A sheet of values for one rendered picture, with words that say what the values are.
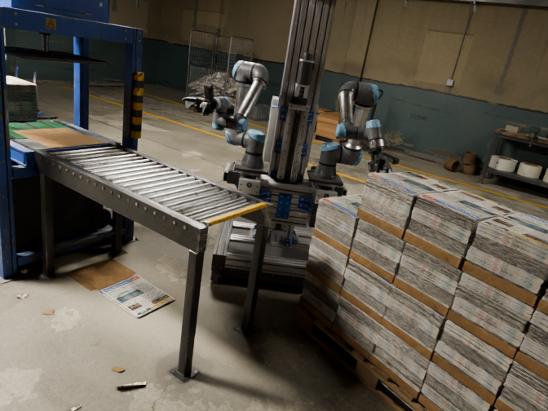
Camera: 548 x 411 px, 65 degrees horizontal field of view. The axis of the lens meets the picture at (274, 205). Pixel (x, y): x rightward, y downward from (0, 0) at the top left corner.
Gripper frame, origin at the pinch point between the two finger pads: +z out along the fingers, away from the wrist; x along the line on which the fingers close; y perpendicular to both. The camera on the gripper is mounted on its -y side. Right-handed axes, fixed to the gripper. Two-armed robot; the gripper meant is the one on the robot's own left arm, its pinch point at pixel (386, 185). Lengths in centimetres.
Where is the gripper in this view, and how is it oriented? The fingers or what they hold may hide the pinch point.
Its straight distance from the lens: 231.5
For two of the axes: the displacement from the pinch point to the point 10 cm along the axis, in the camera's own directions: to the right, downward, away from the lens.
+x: -7.9, 0.8, -6.0
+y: -5.9, 1.4, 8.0
